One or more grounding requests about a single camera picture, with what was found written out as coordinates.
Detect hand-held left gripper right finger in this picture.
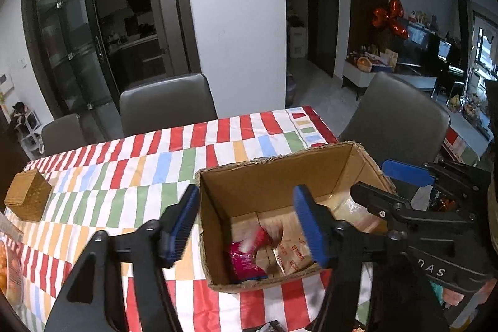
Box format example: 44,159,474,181
293,185,448,332

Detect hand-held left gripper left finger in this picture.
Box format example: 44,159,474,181
43,184,200,332

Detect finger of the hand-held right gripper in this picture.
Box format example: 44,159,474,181
350,182,467,227
382,160,491,212

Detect brown snack packet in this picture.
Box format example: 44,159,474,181
272,235,316,276

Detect brown cardboard box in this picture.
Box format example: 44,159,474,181
195,141,397,294

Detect pink snack packet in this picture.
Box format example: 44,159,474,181
228,227,271,282

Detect clear plastic food bag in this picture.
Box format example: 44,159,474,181
331,196,388,235

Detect grey chair with rounded back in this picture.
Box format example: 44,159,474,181
338,71,451,200

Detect striped colourful tablecloth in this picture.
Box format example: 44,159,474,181
0,105,374,332

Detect cluttered coffee table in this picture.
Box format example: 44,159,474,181
445,95,495,165

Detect dark snack packet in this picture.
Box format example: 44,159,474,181
257,320,290,332

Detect black piano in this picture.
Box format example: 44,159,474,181
389,19,467,84

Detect wide grey dining chair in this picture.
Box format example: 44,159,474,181
119,73,218,138

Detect small grey dining chair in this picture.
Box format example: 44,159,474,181
41,113,88,157

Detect red foil balloons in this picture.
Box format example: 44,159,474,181
371,0,410,40

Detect woven wicker box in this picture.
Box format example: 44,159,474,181
4,169,52,222

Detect white cardboard box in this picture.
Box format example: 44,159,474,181
290,26,307,58

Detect white small shelf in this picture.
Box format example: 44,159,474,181
10,102,44,157

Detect bowl of oranges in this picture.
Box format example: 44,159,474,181
0,239,24,307

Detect glass sliding door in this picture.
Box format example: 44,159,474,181
21,0,121,119

